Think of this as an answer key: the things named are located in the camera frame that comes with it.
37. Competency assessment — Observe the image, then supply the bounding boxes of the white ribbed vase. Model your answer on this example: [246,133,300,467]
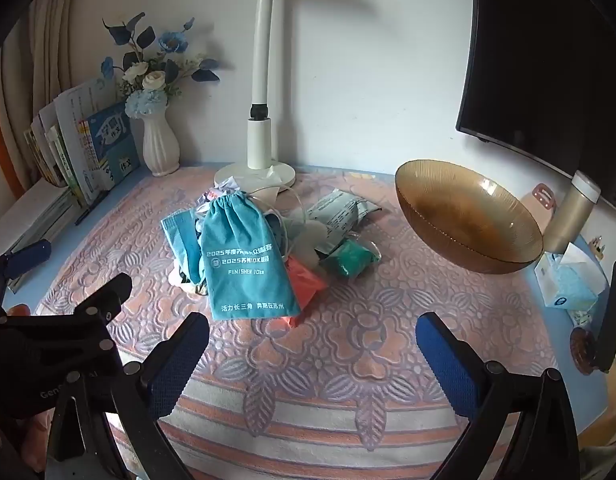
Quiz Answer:
[142,105,181,177]

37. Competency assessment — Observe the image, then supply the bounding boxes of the blue and white artificial flowers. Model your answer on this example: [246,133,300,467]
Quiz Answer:
[100,12,221,121]

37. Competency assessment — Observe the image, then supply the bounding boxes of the amber glass bowl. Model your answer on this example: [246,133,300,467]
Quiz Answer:
[394,159,544,275]

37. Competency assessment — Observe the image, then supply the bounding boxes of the brown round object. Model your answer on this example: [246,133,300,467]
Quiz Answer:
[569,326,596,375]

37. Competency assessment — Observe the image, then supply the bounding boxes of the grey wet wipes pack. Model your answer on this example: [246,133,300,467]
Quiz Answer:
[305,187,383,251]

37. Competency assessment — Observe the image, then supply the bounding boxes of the green soft packet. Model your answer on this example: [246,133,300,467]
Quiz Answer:
[320,239,381,278]

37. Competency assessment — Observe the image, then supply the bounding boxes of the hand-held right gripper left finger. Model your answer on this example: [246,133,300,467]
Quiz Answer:
[48,312,211,480]

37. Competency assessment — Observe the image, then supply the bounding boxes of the orange soft packet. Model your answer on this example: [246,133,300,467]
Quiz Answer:
[283,255,329,328]

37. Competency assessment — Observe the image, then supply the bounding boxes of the teal drawstring bag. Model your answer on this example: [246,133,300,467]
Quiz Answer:
[200,192,301,321]

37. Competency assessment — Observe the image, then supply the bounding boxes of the black flat screen television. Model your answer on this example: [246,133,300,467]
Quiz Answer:
[455,0,616,206]

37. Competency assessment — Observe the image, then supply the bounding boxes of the row of upright books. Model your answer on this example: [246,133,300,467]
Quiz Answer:
[23,77,141,206]

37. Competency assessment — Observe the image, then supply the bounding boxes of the purple packet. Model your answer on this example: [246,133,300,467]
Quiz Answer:
[203,176,249,206]

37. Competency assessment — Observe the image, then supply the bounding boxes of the blue tissue box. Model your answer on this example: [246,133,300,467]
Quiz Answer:
[534,242,611,312]

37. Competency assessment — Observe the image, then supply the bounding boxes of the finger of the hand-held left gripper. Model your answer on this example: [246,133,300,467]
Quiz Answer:
[0,239,53,291]
[68,274,134,333]

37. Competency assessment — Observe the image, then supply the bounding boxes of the pink floral blanket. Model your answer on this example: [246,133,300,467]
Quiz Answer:
[0,162,608,480]

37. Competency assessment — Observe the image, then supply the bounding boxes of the blue face mask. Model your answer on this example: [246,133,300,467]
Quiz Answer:
[160,210,209,286]

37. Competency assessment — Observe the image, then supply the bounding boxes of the pink handled container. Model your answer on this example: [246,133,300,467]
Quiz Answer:
[520,182,558,217]

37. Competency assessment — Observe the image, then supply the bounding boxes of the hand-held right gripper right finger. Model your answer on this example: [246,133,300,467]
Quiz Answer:
[416,312,583,480]

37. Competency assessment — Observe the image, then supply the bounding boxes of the white plush toy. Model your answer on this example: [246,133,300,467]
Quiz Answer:
[283,220,329,261]

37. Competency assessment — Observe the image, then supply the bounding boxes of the gold thermos bottle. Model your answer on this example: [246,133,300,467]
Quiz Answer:
[544,170,602,255]

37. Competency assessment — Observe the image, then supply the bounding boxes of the stack of white papers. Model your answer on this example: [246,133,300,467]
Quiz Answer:
[0,180,81,273]

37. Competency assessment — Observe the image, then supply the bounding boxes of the white and black small toy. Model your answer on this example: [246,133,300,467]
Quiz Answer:
[169,265,209,295]

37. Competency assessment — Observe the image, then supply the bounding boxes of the white desk lamp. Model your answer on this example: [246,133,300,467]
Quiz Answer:
[203,0,297,192]

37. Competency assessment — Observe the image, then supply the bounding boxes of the beige curtain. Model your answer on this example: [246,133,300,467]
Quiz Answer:
[0,0,91,128]

